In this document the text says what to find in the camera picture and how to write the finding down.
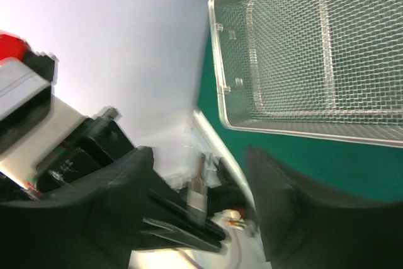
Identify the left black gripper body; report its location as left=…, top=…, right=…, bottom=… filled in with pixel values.
left=1, top=98, right=135, bottom=200

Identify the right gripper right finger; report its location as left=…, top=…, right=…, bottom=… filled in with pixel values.
left=246, top=147, right=402, bottom=268

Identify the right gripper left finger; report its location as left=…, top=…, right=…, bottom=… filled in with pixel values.
left=1, top=147, right=226, bottom=268

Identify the green surgical drape cloth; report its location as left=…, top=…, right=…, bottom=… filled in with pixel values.
left=198, top=0, right=402, bottom=202

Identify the wire mesh instrument tray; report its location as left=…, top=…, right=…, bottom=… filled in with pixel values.
left=208, top=0, right=402, bottom=147

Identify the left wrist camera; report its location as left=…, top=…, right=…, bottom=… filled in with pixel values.
left=1, top=31, right=57, bottom=146

